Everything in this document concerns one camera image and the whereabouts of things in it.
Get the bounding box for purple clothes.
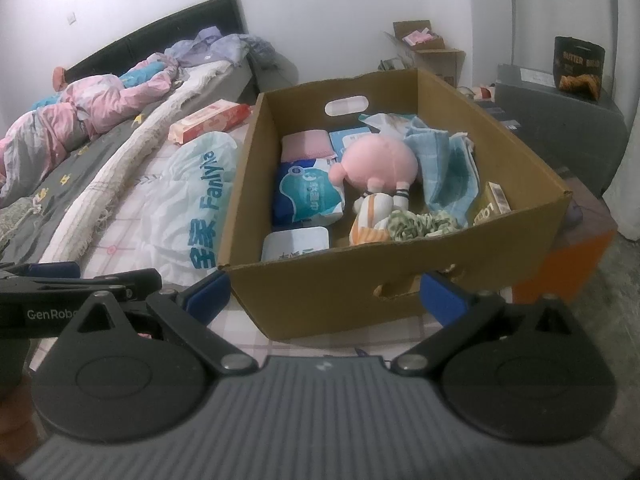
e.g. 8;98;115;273
165;28;276;67

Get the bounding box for pink quilt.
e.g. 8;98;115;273
0;56;182;198

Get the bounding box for white teal-edged tissue pack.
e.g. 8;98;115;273
261;226;331;263

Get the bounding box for small open cardboard box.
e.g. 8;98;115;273
384;20;467;88

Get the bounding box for large cardboard box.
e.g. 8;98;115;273
217;67;573;341

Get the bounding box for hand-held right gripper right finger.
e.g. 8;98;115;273
390;271;581;376

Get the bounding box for white fringed blanket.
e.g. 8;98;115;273
47;62;233;261

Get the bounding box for gold tissue packet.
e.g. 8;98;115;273
470;181;512;227

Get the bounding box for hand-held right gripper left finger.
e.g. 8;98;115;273
60;269;258;376

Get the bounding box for black bed headboard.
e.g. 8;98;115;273
64;0;251;83

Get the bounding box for white plastic bag blue print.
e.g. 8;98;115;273
132;131;240;281

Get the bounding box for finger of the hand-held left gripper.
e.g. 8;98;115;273
0;261;82;281
75;268;162;303

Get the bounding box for pink plush doll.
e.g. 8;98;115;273
327;135;421;247

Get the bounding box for black paper bag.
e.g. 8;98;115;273
552;36;607;101

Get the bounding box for grey printed bed sheet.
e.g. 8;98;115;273
0;60;253;266

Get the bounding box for light blue towel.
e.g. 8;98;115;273
402;120;483;216

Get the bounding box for green white scrunchie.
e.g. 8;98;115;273
387;208;463;240

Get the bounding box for orange box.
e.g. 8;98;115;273
512;170;620;306

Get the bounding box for pink soft pack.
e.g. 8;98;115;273
281;130;337;162

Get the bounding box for pink red tissue pack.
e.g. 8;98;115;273
167;101;252;145

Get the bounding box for light blue packet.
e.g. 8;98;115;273
329;127;383;162

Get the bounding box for blue cloth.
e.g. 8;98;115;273
32;62;166;111

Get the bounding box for white curtain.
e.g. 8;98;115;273
602;0;640;241

